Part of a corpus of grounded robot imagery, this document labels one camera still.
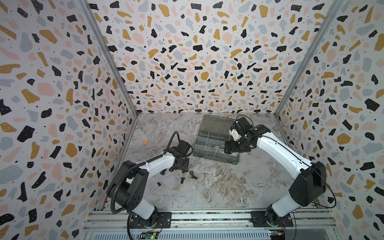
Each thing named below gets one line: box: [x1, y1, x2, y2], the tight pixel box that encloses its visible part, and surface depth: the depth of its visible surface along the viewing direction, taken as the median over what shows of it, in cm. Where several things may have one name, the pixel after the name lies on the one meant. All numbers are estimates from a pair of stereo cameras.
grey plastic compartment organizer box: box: [192, 114, 240, 165], surface depth 105 cm
